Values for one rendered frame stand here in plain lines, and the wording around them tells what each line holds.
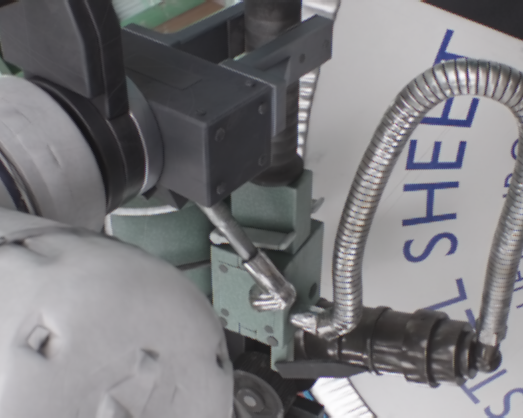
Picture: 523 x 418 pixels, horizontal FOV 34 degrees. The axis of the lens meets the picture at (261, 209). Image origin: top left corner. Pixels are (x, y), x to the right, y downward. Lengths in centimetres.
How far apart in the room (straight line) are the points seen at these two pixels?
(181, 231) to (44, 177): 24
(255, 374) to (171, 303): 46
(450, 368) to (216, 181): 31
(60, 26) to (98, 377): 19
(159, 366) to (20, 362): 4
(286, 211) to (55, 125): 23
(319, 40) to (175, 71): 11
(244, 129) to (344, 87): 32
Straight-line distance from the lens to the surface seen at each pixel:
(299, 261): 59
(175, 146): 40
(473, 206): 82
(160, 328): 23
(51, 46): 38
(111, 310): 22
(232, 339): 72
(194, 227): 59
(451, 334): 65
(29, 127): 37
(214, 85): 41
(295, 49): 49
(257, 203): 57
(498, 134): 78
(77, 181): 37
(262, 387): 69
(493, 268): 57
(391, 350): 67
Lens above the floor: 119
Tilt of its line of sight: 9 degrees up
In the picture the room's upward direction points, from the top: 114 degrees counter-clockwise
